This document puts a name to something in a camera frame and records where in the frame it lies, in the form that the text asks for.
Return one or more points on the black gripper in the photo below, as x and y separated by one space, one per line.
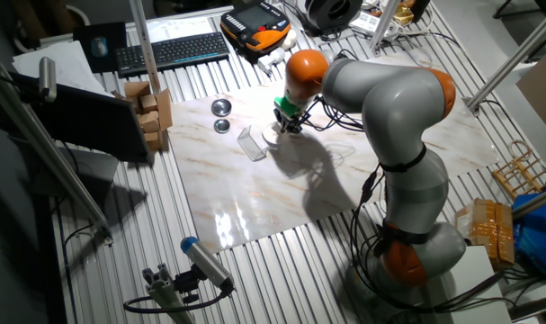
292 118

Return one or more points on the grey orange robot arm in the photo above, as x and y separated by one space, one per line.
398 112

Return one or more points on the small round steel dish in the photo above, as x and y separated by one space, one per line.
222 126

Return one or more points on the large round steel dish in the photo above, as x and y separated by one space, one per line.
221 108

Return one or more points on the marble pattern table mat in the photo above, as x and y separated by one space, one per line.
236 193

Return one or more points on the cream egg-shaped object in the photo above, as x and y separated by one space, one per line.
289 39

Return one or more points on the orange black teach pendant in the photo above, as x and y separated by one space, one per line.
254 20

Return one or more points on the black filament spool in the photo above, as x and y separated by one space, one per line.
333 13

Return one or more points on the white power strip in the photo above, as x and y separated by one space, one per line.
367 22

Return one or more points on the open cardboard carton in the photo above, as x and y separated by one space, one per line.
164 110

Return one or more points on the small cardboard box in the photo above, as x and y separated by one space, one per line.
153 141
149 103
149 122

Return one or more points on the black computer keyboard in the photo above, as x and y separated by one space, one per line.
173 51

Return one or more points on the printed white paper sheet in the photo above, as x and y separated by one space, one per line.
178 28

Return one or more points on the gold foil box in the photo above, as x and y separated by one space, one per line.
403 14

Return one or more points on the black mouse pad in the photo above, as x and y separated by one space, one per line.
115 45

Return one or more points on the black monitor panel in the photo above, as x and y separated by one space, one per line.
88 121

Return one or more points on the grey monitor base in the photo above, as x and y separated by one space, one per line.
90 173

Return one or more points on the short aluminium profile stand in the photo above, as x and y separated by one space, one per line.
164 292

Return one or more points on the black computer mouse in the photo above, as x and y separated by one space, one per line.
99 47

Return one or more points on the brown taped cardboard parcel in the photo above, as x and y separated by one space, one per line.
484 229

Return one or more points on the wooden slat rack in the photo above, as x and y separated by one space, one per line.
522 173

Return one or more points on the white paper stack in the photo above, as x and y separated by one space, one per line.
61 63

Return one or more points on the long aluminium profile beam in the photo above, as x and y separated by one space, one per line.
52 153

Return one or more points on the white cabinet box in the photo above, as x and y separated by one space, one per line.
475 292

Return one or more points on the large cardboard sheet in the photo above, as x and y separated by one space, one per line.
542 99

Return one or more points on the blue plastic bag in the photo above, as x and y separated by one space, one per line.
540 243

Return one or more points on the aluminium profile post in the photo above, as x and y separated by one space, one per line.
538 202
144 45
515 56
382 24

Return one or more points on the silver camera blue cap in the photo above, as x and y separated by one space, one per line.
207 263

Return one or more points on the black camera clamp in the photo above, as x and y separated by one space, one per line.
187 283

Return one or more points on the plain silver camera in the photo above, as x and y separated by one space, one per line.
47 78

